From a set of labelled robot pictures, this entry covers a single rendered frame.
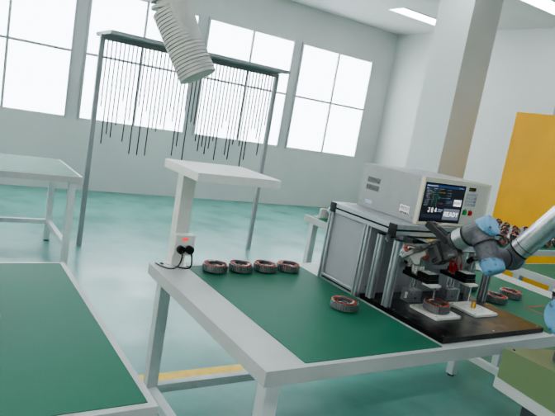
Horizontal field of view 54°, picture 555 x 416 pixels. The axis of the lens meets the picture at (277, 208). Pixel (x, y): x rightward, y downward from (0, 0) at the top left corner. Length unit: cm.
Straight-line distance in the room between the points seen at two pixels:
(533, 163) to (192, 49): 456
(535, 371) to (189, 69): 168
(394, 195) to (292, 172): 714
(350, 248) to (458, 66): 422
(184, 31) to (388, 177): 107
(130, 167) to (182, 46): 601
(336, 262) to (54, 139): 597
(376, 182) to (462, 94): 402
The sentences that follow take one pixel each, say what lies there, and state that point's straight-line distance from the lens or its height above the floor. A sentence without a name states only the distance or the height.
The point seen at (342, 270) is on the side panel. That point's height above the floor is 83.
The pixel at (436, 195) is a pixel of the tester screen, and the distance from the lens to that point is 242.
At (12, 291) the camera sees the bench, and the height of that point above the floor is 75.
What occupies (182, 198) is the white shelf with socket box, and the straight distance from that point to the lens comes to 235.
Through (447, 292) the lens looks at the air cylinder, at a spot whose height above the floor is 81.
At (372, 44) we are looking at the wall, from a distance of 1037.
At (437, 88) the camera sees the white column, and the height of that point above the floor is 207.
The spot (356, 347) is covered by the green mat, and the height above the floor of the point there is 75.
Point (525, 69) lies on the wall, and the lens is 886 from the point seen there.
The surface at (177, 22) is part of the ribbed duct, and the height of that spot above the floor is 176.
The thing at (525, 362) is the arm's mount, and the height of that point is 84.
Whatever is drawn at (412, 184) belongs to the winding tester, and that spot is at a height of 127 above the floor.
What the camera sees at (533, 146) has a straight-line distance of 633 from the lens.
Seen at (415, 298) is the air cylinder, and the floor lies 79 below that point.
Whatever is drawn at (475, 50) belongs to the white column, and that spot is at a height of 253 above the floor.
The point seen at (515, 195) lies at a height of 108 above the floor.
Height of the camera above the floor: 145
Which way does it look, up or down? 9 degrees down
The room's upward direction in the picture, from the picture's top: 10 degrees clockwise
